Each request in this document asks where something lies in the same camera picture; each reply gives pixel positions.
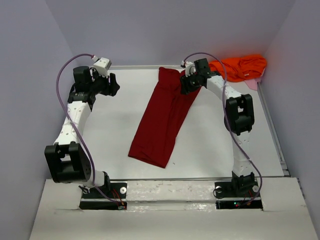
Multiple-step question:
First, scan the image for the dark red t shirt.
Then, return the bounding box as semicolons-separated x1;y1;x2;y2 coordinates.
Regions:
128;67;200;169

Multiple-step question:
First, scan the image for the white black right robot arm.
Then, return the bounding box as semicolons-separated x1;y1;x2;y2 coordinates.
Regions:
180;58;257;199

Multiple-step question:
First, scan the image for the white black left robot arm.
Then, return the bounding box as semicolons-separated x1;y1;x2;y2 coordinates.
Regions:
44;66;120;191

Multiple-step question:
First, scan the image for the pink t shirt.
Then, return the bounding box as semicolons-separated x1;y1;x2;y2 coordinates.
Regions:
244;78;261;91

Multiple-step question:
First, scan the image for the orange t shirt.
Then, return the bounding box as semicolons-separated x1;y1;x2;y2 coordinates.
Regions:
209;54;268;83

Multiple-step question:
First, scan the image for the white cardboard front cover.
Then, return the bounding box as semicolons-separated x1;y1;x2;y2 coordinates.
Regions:
30;177;318;240

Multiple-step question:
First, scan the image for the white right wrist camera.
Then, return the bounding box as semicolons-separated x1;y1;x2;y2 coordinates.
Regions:
181;61;197;77

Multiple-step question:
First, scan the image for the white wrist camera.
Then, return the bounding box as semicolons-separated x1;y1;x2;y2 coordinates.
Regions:
181;61;197;77
92;55;112;78

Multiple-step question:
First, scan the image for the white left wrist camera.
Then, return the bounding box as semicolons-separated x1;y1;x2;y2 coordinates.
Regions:
92;55;112;78

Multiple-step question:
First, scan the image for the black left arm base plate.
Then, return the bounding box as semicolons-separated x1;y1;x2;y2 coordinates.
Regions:
78;181;128;211

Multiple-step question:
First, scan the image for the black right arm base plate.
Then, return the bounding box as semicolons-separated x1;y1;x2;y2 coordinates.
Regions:
212;181;263;210

